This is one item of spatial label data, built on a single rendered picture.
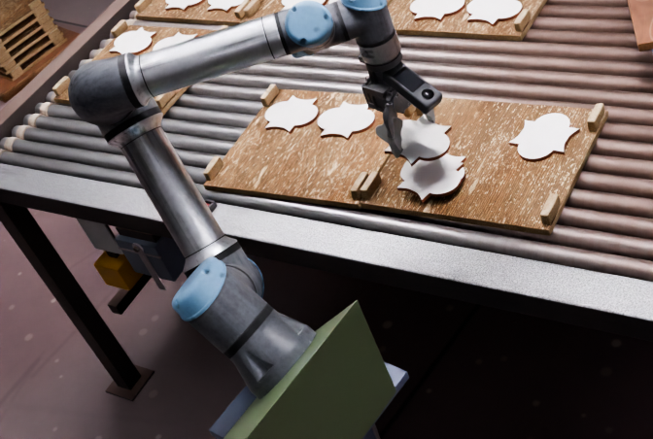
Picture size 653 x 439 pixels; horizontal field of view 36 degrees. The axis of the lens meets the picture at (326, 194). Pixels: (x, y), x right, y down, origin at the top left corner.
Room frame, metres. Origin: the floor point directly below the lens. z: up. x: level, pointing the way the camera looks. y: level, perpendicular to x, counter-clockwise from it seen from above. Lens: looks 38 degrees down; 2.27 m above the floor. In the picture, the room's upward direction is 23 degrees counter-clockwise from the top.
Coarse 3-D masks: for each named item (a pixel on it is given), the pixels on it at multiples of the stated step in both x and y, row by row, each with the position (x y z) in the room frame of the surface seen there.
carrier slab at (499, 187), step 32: (480, 128) 1.69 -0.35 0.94; (512, 128) 1.64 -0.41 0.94; (480, 160) 1.59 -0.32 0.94; (512, 160) 1.55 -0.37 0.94; (544, 160) 1.51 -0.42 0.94; (576, 160) 1.48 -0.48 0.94; (384, 192) 1.61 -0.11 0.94; (480, 192) 1.50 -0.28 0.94; (512, 192) 1.46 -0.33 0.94; (544, 192) 1.43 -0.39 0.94; (480, 224) 1.43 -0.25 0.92; (512, 224) 1.38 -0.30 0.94; (544, 224) 1.35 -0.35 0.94
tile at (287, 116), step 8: (280, 104) 2.06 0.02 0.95; (288, 104) 2.04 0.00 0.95; (296, 104) 2.03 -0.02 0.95; (304, 104) 2.02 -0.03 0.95; (312, 104) 2.01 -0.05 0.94; (272, 112) 2.04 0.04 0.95; (280, 112) 2.03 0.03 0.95; (288, 112) 2.01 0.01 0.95; (296, 112) 2.00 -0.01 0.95; (304, 112) 1.99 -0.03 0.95; (312, 112) 1.97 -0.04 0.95; (272, 120) 2.00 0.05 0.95; (280, 120) 1.99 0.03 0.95; (288, 120) 1.98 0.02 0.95; (296, 120) 1.97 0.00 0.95; (304, 120) 1.95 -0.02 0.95; (312, 120) 1.95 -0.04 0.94; (272, 128) 1.98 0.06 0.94; (280, 128) 1.97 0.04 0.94; (288, 128) 1.95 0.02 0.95
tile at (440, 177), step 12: (408, 168) 1.62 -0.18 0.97; (420, 168) 1.60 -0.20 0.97; (432, 168) 1.59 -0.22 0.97; (444, 168) 1.57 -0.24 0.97; (456, 168) 1.56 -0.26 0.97; (408, 180) 1.58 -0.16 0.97; (420, 180) 1.57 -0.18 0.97; (432, 180) 1.56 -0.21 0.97; (444, 180) 1.54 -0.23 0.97; (456, 180) 1.53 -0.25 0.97; (420, 192) 1.53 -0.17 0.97; (432, 192) 1.52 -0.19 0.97; (444, 192) 1.51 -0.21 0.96
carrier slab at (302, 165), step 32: (288, 96) 2.09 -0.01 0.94; (320, 96) 2.04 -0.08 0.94; (352, 96) 1.98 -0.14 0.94; (256, 128) 2.02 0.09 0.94; (224, 160) 1.94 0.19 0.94; (256, 160) 1.90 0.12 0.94; (288, 160) 1.85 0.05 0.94; (320, 160) 1.80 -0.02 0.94; (352, 160) 1.76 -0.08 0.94; (384, 160) 1.71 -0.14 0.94; (256, 192) 1.79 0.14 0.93; (288, 192) 1.74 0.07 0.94; (320, 192) 1.70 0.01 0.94
